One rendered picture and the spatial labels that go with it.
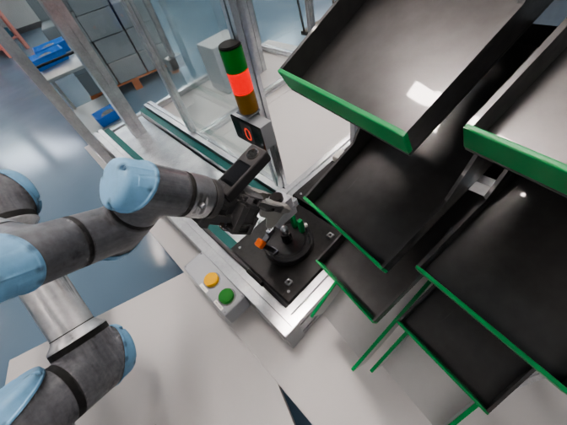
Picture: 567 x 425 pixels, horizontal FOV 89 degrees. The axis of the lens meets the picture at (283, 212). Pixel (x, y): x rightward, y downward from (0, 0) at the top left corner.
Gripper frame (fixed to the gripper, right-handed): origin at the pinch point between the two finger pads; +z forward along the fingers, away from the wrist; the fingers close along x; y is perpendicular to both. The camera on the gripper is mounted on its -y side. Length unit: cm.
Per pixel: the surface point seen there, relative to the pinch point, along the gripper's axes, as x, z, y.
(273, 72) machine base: -101, 73, -46
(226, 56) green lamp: -18.7, -13.7, -22.9
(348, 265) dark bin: 23.3, -6.6, 1.0
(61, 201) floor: -263, 38, 128
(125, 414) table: -4, -14, 63
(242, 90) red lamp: -18.0, -7.2, -18.5
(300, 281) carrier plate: 8.9, 10.3, 16.7
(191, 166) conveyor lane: -63, 18, 13
